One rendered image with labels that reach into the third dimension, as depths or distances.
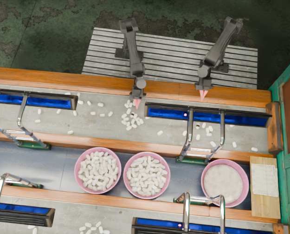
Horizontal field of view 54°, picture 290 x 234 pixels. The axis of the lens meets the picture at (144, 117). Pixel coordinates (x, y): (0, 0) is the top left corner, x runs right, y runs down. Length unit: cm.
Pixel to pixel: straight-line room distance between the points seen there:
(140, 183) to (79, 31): 191
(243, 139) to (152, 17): 179
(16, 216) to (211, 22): 255
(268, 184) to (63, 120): 126
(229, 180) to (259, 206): 20
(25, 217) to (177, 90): 111
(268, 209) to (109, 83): 118
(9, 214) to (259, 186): 126
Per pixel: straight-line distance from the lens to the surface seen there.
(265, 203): 174
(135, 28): 164
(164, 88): 182
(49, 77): 196
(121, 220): 165
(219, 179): 172
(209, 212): 166
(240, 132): 183
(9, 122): 194
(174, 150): 168
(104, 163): 169
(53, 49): 304
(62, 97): 147
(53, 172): 182
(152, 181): 167
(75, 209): 169
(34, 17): 335
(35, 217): 137
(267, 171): 177
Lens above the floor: 239
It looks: 69 degrees down
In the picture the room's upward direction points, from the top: straight up
